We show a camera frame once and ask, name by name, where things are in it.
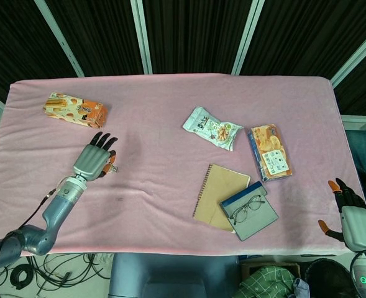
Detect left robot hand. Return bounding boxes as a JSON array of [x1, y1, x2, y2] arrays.
[[73, 131, 120, 181]]

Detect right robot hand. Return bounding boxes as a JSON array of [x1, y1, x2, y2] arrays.
[[318, 177, 366, 251]]

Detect orange biscuit box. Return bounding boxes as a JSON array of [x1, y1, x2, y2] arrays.
[[42, 92, 109, 129]]

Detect black round bin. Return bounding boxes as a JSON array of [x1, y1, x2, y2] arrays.
[[303, 259, 357, 298]]

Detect brown cardboard box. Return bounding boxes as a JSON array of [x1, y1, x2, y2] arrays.
[[240, 262, 301, 298]]

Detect blue grey crumpled cloth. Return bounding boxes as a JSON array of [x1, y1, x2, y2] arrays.
[[294, 278, 311, 298]]

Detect pink tablecloth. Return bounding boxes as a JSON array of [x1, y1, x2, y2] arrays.
[[0, 73, 366, 258]]

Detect grey blue glasses case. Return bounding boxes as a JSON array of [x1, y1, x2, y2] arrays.
[[219, 181, 280, 242]]

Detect green plaid cloth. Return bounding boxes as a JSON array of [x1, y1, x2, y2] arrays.
[[234, 265, 295, 298]]

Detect orange chips box blue edge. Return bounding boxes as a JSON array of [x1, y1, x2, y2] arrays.
[[247, 124, 293, 183]]

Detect black thin-rim eyeglasses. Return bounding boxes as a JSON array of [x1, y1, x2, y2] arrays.
[[230, 194, 266, 226]]

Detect white green snack bag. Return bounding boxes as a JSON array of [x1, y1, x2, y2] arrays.
[[182, 106, 244, 152]]

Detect kraft spiral notebook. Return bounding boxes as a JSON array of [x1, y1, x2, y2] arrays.
[[192, 163, 252, 234]]

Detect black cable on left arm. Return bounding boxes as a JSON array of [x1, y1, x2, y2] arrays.
[[0, 187, 62, 286]]

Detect white metal frame rail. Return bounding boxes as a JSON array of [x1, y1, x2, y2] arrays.
[[340, 114, 366, 133]]

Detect tangled black floor cables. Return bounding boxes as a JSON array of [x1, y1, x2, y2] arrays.
[[30, 253, 114, 288]]

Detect black cable coil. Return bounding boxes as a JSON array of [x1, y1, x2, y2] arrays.
[[10, 265, 34, 291]]

